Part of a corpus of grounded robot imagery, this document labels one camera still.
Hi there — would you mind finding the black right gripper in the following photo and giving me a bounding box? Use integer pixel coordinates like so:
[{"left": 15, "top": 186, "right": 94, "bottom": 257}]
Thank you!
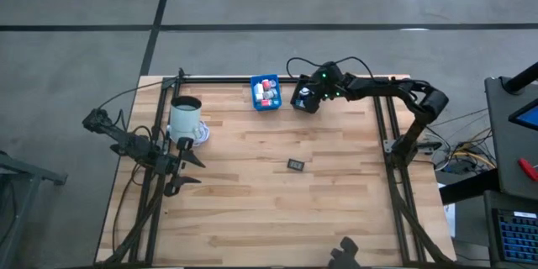
[{"left": 296, "top": 61, "right": 348, "bottom": 109}]

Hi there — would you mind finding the white cylindrical container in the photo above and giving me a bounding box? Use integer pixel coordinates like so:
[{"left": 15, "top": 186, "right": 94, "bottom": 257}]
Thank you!
[{"left": 168, "top": 96, "right": 203, "bottom": 144}]

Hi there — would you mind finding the white paper sheet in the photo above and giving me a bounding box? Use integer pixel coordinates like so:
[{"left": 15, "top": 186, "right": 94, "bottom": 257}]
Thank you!
[{"left": 436, "top": 182, "right": 457, "bottom": 239}]

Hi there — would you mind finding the red hand tool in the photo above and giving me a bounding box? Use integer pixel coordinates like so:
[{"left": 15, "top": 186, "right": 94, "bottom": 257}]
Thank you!
[{"left": 517, "top": 157, "right": 538, "bottom": 183}]

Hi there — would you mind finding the monitor with blue screen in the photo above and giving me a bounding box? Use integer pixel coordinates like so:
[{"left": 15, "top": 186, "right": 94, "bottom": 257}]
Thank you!
[{"left": 507, "top": 98, "right": 538, "bottom": 132}]

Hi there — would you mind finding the grey desk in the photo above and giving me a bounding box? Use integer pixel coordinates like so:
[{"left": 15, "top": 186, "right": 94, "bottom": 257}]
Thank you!
[{"left": 483, "top": 74, "right": 538, "bottom": 202}]

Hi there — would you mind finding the black aluminium table frame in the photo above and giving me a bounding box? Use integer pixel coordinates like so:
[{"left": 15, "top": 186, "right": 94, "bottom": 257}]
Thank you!
[{"left": 98, "top": 66, "right": 453, "bottom": 268}]

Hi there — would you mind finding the thin brown cable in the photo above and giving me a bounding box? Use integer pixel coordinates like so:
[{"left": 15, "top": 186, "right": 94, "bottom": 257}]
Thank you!
[{"left": 111, "top": 163, "right": 144, "bottom": 253}]

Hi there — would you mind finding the black pole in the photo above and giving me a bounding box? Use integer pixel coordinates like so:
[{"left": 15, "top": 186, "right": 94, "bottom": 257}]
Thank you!
[{"left": 502, "top": 61, "right": 538, "bottom": 96}]

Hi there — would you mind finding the black desk leg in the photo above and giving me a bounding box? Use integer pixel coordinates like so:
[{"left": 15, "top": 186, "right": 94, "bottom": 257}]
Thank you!
[{"left": 439, "top": 167, "right": 501, "bottom": 207}]

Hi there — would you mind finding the grey metal table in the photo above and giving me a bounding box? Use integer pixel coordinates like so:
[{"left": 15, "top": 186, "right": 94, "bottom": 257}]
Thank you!
[{"left": 0, "top": 150, "right": 69, "bottom": 269}]

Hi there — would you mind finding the keyboard with colourful keys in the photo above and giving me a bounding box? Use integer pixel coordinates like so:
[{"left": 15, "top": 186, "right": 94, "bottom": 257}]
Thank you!
[{"left": 490, "top": 208, "right": 538, "bottom": 265}]

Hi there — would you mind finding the black plastic basket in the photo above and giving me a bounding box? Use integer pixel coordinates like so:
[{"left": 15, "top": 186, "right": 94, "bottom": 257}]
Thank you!
[{"left": 289, "top": 75, "right": 321, "bottom": 115}]

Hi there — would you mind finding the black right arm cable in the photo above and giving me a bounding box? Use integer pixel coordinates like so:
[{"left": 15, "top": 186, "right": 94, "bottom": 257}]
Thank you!
[{"left": 286, "top": 55, "right": 377, "bottom": 82}]

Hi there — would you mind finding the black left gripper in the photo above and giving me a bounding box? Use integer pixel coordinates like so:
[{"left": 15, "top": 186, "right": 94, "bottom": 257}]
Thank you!
[{"left": 161, "top": 136, "right": 207, "bottom": 198}]

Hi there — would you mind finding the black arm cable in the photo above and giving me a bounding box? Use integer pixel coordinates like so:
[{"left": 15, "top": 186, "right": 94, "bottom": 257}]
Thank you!
[
  {"left": 97, "top": 82, "right": 169, "bottom": 144},
  {"left": 286, "top": 55, "right": 377, "bottom": 82}
]

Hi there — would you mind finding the blue plastic basket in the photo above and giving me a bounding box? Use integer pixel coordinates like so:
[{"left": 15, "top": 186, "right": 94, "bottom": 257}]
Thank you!
[{"left": 250, "top": 73, "right": 283, "bottom": 113}]

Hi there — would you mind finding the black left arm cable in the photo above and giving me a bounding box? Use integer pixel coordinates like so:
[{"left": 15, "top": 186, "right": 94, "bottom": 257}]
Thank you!
[{"left": 97, "top": 82, "right": 169, "bottom": 144}]

